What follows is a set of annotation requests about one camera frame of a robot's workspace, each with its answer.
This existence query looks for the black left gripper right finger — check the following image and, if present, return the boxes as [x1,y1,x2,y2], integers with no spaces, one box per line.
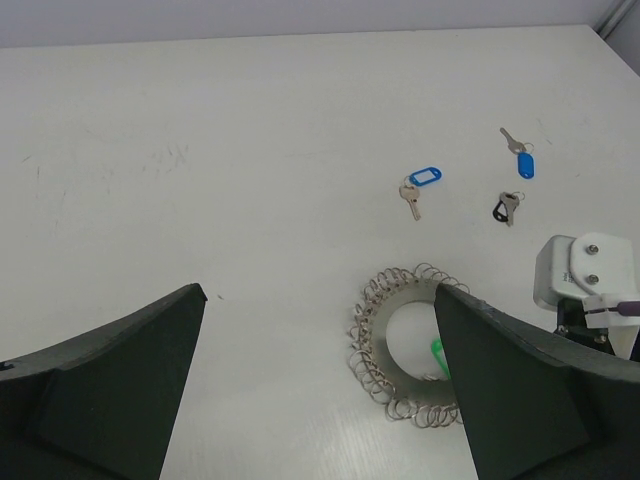
[435,285,639,479]

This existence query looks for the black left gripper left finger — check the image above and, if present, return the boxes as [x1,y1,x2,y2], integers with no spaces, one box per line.
[1,284,207,479]

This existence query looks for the metal key organizer ring disc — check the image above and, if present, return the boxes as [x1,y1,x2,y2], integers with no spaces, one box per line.
[347,262,470,429]

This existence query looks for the silver key black tag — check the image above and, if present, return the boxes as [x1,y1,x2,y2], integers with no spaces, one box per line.
[492,191,526,227]

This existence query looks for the green key tag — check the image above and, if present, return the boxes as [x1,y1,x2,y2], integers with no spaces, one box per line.
[430,338,451,380]

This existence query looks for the silver key dark-blue tag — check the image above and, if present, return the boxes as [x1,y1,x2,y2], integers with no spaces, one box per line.
[499,127,535,180]

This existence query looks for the silver key blue tag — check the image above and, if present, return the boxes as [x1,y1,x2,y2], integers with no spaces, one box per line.
[399,166,442,221]

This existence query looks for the aluminium frame post right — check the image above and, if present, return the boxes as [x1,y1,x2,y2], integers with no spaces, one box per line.
[594,0,639,40]

